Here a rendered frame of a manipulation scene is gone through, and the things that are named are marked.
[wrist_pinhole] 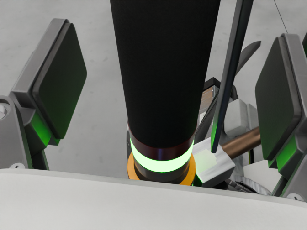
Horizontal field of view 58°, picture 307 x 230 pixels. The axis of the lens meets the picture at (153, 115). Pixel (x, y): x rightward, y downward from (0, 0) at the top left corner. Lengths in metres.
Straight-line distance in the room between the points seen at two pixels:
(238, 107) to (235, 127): 0.06
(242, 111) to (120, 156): 1.35
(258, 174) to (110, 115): 1.60
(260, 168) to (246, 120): 0.12
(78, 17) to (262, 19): 1.91
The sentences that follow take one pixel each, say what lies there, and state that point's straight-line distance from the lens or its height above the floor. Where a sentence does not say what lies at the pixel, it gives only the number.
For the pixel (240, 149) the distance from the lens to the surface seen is 0.22.
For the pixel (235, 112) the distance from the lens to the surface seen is 0.74.
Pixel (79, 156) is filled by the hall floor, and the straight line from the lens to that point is 2.03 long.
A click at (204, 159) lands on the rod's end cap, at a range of 0.21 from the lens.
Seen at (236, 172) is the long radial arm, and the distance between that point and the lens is 0.73.
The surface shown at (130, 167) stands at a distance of 0.18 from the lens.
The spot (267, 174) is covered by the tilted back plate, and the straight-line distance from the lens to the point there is 0.72.
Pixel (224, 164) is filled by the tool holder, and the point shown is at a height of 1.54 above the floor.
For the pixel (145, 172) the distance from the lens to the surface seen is 0.15.
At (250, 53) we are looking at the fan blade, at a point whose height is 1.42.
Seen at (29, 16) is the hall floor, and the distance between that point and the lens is 3.39.
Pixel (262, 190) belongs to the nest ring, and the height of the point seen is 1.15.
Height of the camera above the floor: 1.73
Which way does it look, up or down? 54 degrees down
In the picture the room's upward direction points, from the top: 1 degrees counter-clockwise
